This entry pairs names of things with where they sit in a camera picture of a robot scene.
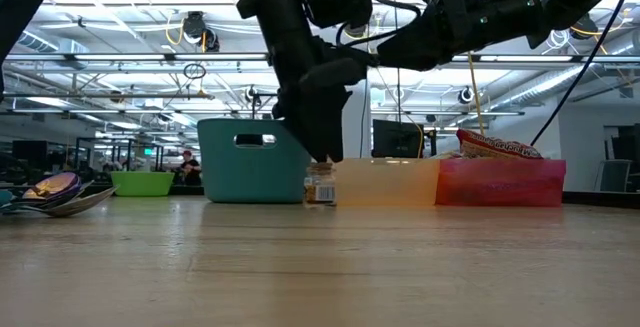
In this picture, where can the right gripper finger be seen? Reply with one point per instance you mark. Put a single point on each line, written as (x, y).
(420, 49)

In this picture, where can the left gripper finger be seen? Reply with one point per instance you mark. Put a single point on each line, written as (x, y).
(337, 127)
(307, 132)

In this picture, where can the small glass spice jar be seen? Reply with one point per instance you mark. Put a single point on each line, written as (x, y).
(320, 189)

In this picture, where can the teal plastic bin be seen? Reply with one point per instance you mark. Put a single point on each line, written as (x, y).
(250, 172)

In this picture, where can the orange ramen packet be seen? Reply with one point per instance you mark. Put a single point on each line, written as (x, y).
(495, 146)

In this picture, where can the teal blue spoon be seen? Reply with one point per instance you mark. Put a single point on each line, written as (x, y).
(5, 199)

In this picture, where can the black monitor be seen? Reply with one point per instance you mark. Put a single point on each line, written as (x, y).
(397, 139)

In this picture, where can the orange plastic bin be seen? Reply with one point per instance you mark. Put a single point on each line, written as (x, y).
(387, 182)

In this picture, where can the person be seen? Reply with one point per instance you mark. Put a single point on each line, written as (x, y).
(190, 169)

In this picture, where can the red plastic bin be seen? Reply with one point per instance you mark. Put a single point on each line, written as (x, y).
(500, 184)

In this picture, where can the green plastic bowl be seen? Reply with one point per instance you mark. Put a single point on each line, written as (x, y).
(142, 184)

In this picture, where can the grey chair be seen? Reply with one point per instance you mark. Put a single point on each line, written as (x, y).
(614, 174)

